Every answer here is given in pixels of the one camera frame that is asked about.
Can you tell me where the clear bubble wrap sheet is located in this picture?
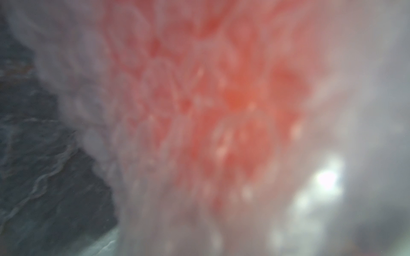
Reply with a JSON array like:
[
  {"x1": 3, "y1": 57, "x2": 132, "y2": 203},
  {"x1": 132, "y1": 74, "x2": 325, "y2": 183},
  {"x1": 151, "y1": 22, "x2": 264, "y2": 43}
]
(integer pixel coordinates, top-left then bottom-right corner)
[{"x1": 4, "y1": 1, "x2": 410, "y2": 256}]

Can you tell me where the red plastic wine glass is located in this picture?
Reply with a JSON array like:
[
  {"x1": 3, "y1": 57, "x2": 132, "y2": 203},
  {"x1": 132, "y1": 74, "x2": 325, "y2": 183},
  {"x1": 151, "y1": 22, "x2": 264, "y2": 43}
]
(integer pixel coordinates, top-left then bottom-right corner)
[{"x1": 101, "y1": 1, "x2": 325, "y2": 208}]

